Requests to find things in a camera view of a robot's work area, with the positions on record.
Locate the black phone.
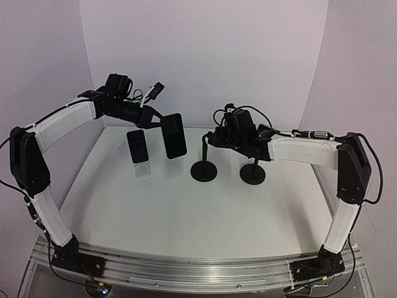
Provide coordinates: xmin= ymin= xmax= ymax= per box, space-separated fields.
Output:
xmin=127 ymin=130 xmax=149 ymax=164
xmin=257 ymin=124 xmax=276 ymax=138
xmin=161 ymin=113 xmax=187 ymax=160

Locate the clear acrylic phone stand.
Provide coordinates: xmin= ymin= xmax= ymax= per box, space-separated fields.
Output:
xmin=133 ymin=161 xmax=151 ymax=179

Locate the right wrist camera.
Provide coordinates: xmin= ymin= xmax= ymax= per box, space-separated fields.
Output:
xmin=224 ymin=103 xmax=240 ymax=115

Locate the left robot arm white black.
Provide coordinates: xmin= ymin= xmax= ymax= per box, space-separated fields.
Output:
xmin=3 ymin=73 xmax=164 ymax=270

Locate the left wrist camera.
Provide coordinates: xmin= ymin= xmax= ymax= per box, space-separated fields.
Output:
xmin=140 ymin=82 xmax=165 ymax=107

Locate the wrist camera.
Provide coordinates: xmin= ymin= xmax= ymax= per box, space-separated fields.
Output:
xmin=140 ymin=82 xmax=165 ymax=107
xmin=224 ymin=103 xmax=240 ymax=115

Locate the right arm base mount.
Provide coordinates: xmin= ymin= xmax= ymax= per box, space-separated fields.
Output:
xmin=289 ymin=245 xmax=346 ymax=281

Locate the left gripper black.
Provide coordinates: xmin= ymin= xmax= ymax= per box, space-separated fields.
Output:
xmin=106 ymin=97 xmax=169 ymax=128

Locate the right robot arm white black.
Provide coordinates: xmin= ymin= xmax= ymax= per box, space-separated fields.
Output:
xmin=202 ymin=104 xmax=384 ymax=255

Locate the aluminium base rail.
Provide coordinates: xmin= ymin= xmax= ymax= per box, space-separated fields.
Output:
xmin=17 ymin=237 xmax=373 ymax=297

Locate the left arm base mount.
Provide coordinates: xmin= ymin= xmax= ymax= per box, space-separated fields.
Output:
xmin=51 ymin=234 xmax=105 ymax=278

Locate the black phone stand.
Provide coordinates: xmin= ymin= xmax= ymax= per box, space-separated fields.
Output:
xmin=239 ymin=158 xmax=266 ymax=185
xmin=190 ymin=143 xmax=218 ymax=183

